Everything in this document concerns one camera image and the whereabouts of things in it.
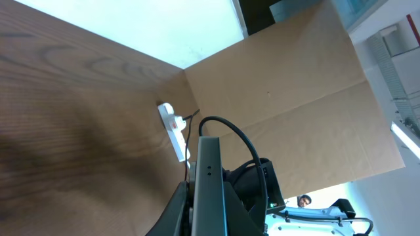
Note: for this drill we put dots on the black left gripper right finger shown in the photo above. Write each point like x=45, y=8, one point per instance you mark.
x=239, y=223

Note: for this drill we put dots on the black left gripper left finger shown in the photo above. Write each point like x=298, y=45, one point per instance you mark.
x=172, y=221

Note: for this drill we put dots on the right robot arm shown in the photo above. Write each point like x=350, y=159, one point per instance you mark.
x=337, y=218

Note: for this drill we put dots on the person in background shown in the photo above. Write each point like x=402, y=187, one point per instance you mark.
x=303, y=201

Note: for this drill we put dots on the white power strip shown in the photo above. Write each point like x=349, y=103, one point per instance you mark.
x=174, y=125

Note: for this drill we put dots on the brown cardboard side panel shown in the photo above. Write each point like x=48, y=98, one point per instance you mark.
x=299, y=93

